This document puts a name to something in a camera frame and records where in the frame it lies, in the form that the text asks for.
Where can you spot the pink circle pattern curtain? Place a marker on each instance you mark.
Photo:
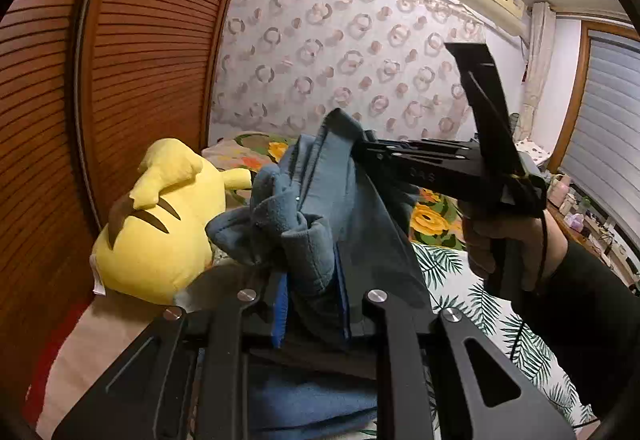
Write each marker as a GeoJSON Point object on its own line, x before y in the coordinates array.
{"type": "Point", "coordinates": [285, 64]}

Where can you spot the pink thermos bottle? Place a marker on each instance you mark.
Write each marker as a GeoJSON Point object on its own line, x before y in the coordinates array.
{"type": "Point", "coordinates": [558, 190]}

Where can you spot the folded blue denim jeans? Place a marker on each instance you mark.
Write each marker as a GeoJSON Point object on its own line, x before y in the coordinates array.
{"type": "Point", "coordinates": [293, 403]}

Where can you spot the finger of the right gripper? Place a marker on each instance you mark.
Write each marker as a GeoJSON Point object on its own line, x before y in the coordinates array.
{"type": "Point", "coordinates": [450, 177]}
{"type": "Point", "coordinates": [424, 148]}

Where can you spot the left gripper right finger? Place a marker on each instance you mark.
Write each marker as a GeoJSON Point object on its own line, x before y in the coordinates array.
{"type": "Point", "coordinates": [395, 344]}

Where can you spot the brown louvered wardrobe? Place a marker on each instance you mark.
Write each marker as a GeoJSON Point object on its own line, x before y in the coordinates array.
{"type": "Point", "coordinates": [86, 86]}

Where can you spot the cream tied side curtain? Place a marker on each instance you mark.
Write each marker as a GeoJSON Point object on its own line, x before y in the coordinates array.
{"type": "Point", "coordinates": [541, 42]}

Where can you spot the grey window roller blind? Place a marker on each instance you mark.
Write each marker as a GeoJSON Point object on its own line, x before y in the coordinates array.
{"type": "Point", "coordinates": [602, 155]}

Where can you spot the wooden sideboard cabinet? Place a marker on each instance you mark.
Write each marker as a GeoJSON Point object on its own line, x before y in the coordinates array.
{"type": "Point", "coordinates": [609, 252]}

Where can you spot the polka dot open box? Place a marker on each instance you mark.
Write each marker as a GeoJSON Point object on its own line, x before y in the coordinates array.
{"type": "Point", "coordinates": [538, 155]}

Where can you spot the yellow plush toy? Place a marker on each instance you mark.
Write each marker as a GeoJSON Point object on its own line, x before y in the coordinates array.
{"type": "Point", "coordinates": [154, 243]}

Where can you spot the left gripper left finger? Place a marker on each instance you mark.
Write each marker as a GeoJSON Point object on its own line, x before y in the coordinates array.
{"type": "Point", "coordinates": [185, 374]}

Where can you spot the teal blue shorts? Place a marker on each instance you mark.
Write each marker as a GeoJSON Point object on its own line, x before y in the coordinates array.
{"type": "Point", "coordinates": [335, 230]}

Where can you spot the right hand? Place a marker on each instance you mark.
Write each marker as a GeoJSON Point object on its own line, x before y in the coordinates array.
{"type": "Point", "coordinates": [534, 247]}

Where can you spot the black sleeved right forearm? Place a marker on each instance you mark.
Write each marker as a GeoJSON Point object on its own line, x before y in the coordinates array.
{"type": "Point", "coordinates": [590, 321]}

